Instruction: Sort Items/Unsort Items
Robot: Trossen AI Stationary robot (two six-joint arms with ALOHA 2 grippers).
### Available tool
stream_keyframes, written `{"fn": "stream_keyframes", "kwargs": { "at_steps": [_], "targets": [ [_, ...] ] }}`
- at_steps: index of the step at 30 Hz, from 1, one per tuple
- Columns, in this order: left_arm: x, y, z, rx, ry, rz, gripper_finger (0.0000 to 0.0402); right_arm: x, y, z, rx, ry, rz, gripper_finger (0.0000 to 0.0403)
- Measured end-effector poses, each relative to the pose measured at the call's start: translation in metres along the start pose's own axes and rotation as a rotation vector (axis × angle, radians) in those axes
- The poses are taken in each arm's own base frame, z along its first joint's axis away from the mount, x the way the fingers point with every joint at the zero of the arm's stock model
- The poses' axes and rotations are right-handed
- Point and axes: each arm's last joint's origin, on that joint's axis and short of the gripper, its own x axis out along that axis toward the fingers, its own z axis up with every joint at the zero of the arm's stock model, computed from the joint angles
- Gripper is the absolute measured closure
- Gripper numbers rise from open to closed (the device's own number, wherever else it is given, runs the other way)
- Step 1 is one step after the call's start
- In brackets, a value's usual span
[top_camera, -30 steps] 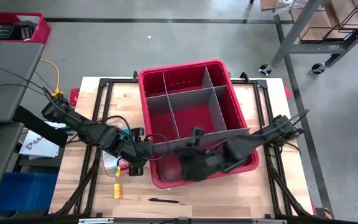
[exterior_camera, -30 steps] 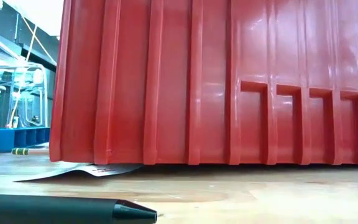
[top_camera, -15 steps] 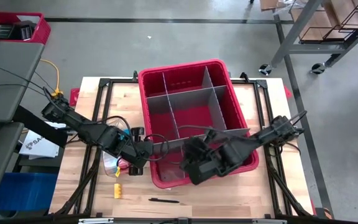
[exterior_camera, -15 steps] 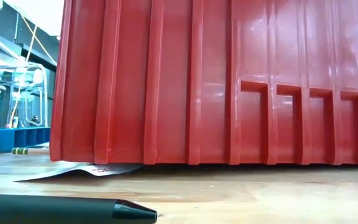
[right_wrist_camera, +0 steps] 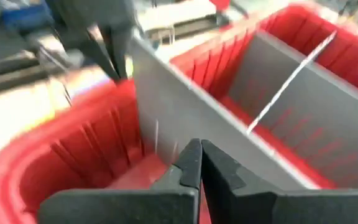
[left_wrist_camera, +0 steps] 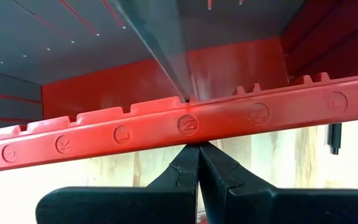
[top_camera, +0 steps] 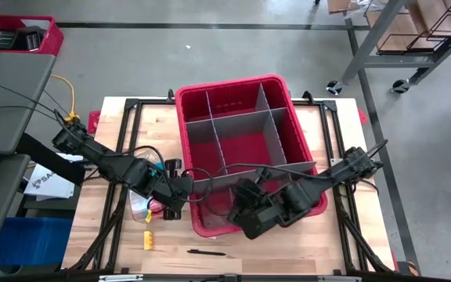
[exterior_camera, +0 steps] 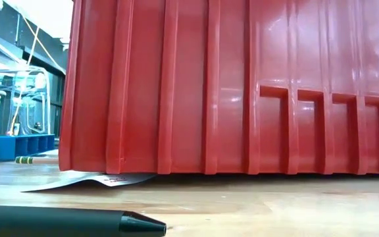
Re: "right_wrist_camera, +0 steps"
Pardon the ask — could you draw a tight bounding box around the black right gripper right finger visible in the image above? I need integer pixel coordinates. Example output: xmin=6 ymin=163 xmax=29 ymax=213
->
xmin=201 ymin=139 xmax=358 ymax=224

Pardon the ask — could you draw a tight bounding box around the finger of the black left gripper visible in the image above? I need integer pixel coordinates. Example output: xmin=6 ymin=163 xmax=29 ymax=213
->
xmin=100 ymin=27 xmax=132 ymax=79
xmin=79 ymin=33 xmax=121 ymax=83

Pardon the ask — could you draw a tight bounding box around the blue plastic crate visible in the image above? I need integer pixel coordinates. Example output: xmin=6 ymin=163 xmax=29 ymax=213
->
xmin=0 ymin=2 xmax=55 ymax=32

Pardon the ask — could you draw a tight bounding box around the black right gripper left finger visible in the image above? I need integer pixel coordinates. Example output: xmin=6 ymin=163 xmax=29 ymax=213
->
xmin=38 ymin=138 xmax=203 ymax=224

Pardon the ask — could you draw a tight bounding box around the large red plastic bin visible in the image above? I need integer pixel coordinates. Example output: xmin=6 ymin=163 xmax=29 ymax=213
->
xmin=0 ymin=2 xmax=358 ymax=224

